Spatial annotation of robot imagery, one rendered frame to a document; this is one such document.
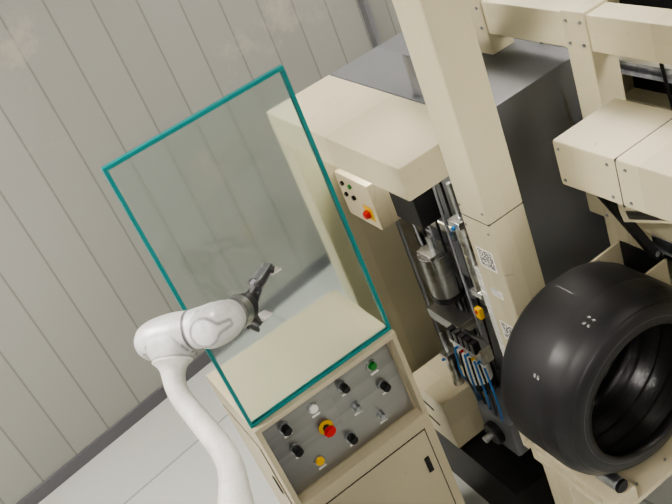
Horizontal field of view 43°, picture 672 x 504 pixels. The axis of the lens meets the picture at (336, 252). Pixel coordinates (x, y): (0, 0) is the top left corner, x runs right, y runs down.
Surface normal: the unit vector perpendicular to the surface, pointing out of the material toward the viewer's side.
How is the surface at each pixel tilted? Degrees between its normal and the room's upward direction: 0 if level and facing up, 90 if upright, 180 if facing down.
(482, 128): 90
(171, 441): 0
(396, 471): 90
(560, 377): 51
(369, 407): 90
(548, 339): 34
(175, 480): 0
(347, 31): 90
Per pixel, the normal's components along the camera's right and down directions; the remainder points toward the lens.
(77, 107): 0.62, 0.23
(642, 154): -0.34, -0.78
